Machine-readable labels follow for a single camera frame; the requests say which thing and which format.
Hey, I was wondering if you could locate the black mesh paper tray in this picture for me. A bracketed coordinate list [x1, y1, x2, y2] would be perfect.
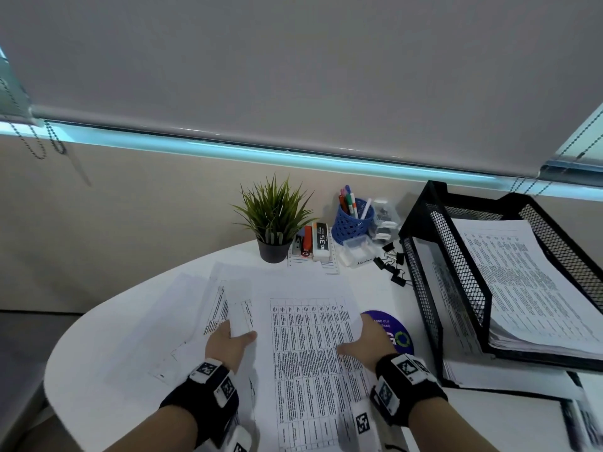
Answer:
[399, 181, 603, 402]

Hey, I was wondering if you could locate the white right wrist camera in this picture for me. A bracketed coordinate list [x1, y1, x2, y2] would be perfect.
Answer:
[350, 399, 383, 450]

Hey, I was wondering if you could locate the blue pen holder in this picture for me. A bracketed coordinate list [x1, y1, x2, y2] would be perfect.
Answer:
[332, 198, 376, 245]

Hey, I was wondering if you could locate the person's right hand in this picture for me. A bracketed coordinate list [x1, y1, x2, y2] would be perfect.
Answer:
[337, 314, 399, 372]

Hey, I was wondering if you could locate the white box with dark label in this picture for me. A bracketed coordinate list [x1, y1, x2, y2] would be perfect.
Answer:
[312, 222, 333, 263]

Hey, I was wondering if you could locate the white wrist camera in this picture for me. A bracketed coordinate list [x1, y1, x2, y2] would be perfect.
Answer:
[350, 399, 383, 450]
[207, 423, 253, 452]

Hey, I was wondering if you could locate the potted green plant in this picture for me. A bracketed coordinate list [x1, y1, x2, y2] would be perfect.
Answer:
[231, 173, 319, 264]

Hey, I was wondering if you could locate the dark blue pen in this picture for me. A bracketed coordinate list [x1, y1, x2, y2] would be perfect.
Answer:
[560, 399, 580, 452]

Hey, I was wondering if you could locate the round purple sticker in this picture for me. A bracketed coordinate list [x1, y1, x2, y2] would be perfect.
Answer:
[362, 310, 415, 356]

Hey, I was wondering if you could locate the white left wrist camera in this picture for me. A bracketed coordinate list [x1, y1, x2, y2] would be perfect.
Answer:
[207, 423, 253, 452]

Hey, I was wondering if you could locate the black marker pen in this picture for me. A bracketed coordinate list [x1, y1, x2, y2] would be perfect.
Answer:
[567, 371, 603, 452]

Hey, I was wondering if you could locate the person's right forearm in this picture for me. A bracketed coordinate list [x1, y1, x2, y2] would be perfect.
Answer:
[407, 397, 500, 452]

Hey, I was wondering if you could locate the person's left hand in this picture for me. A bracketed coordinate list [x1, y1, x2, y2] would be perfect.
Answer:
[205, 320, 259, 375]

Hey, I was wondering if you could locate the white table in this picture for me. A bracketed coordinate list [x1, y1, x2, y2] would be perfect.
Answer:
[43, 239, 603, 452]

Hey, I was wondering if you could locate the white tape dispenser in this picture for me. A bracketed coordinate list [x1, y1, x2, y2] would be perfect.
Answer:
[372, 198, 401, 243]

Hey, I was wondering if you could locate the clear plastic lidded box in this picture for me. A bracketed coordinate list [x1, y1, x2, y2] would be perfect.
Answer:
[338, 237, 378, 269]

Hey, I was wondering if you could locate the black right wristband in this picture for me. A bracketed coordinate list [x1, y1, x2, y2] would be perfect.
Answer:
[369, 353, 448, 428]

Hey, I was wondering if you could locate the black wristband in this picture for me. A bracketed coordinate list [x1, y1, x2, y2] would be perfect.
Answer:
[159, 357, 240, 450]
[369, 353, 448, 428]

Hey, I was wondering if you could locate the metal bead chain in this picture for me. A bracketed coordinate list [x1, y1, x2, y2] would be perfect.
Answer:
[0, 79, 67, 159]
[511, 122, 603, 196]

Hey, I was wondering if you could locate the glass window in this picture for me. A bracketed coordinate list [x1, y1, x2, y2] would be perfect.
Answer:
[0, 41, 603, 203]

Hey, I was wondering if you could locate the grey low cabinet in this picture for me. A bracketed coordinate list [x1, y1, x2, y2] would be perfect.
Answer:
[0, 313, 84, 452]

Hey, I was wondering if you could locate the pile of papers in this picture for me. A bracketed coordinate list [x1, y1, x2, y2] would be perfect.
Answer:
[106, 261, 359, 452]

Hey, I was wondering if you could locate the cluster of black binder clips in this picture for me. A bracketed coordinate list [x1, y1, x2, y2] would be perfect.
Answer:
[373, 240, 408, 288]

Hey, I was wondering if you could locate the person's left forearm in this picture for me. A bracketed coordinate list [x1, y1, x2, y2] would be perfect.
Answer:
[106, 404, 198, 452]

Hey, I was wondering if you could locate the wide grey roller blind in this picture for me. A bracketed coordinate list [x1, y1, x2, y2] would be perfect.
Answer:
[0, 0, 603, 180]

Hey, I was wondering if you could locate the black left wristband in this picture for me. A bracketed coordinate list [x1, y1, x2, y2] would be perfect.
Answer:
[159, 357, 240, 450]

